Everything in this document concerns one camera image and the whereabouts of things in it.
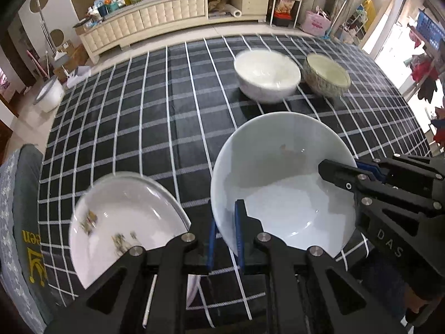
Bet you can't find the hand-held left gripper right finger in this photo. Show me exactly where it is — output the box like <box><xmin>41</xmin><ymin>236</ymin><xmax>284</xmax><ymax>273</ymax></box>
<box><xmin>234</xmin><ymin>200</ymin><xmax>407</xmax><ymax>334</ymax></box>

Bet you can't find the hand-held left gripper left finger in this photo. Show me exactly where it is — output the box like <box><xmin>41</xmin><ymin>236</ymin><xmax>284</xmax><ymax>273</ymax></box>
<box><xmin>45</xmin><ymin>216</ymin><xmax>218</xmax><ymax>334</ymax></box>

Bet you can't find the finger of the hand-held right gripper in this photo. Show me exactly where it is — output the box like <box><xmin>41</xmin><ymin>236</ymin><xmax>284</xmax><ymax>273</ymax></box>
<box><xmin>318</xmin><ymin>159</ymin><xmax>445</xmax><ymax>216</ymax></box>
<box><xmin>356</xmin><ymin>154</ymin><xmax>445</xmax><ymax>195</ymax></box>

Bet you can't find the white bowl with pink flowers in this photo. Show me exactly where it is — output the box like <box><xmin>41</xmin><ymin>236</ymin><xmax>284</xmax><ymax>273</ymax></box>
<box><xmin>210</xmin><ymin>112</ymin><xmax>359</xmax><ymax>260</ymax></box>

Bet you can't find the green patterned bowl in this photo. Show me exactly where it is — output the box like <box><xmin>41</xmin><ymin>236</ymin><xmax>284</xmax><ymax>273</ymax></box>
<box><xmin>302</xmin><ymin>53</ymin><xmax>352</xmax><ymax>99</ymax></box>

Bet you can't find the plain white bowl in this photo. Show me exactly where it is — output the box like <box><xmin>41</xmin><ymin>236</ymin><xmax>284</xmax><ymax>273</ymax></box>
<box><xmin>234</xmin><ymin>50</ymin><xmax>301</xmax><ymax>104</ymax></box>

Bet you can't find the person's right leg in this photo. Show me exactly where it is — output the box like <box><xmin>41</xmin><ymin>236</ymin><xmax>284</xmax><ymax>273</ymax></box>
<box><xmin>334</xmin><ymin>240</ymin><xmax>418</xmax><ymax>334</ymax></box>

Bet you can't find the red hanging garment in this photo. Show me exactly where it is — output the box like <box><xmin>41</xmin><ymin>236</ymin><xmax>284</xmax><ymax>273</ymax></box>
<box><xmin>407</xmin><ymin>56</ymin><xmax>445</xmax><ymax>105</ymax></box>

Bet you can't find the black checked tablecloth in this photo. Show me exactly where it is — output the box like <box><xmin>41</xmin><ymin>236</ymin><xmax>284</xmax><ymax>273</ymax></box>
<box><xmin>38</xmin><ymin>34</ymin><xmax>433</xmax><ymax>324</ymax></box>

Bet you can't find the pink tote bag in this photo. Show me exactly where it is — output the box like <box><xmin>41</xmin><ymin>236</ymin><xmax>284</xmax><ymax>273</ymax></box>
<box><xmin>301</xmin><ymin>10</ymin><xmax>332</xmax><ymax>36</ymax></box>

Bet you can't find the blue plastic basket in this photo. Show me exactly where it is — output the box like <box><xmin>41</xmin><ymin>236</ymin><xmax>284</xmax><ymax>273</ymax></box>
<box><xmin>416</xmin><ymin>10</ymin><xmax>445</xmax><ymax>47</ymax></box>

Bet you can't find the beige patterned curtain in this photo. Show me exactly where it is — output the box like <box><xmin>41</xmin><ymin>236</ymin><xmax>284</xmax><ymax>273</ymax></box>
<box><xmin>330</xmin><ymin>0</ymin><xmax>383</xmax><ymax>42</ymax></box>

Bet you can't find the white metal shelf rack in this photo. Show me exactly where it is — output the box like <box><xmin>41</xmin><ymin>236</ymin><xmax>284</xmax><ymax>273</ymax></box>
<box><xmin>268</xmin><ymin>0</ymin><xmax>303</xmax><ymax>28</ymax></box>

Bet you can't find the grey-blue embroidered sofa cover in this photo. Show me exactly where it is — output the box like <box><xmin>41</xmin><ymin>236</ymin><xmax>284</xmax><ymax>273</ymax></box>
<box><xmin>0</xmin><ymin>144</ymin><xmax>75</xmax><ymax>334</ymax></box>

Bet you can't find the white paper roll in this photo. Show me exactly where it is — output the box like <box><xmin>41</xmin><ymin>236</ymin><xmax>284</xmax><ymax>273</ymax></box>
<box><xmin>222</xmin><ymin>3</ymin><xmax>242</xmax><ymax>18</ymax></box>

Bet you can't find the white dustpan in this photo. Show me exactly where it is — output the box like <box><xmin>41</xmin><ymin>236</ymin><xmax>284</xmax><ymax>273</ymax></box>
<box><xmin>66</xmin><ymin>65</ymin><xmax>92</xmax><ymax>87</ymax></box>

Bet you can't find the white mop bucket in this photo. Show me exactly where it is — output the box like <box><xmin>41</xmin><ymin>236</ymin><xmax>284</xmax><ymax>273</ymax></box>
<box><xmin>35</xmin><ymin>77</ymin><xmax>65</xmax><ymax>112</ymax></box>

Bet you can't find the cream television cabinet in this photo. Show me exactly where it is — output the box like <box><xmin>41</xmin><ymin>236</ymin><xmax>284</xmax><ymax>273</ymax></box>
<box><xmin>79</xmin><ymin>0</ymin><xmax>270</xmax><ymax>64</ymax></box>

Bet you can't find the brown cardboard box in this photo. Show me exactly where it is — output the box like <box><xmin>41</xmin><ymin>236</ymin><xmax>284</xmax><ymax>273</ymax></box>
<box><xmin>57</xmin><ymin>40</ymin><xmax>89</xmax><ymax>68</ymax></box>

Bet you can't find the white long-handled broom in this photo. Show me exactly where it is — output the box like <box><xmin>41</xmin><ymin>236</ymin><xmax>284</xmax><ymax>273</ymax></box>
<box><xmin>35</xmin><ymin>0</ymin><xmax>68</xmax><ymax>73</ymax></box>

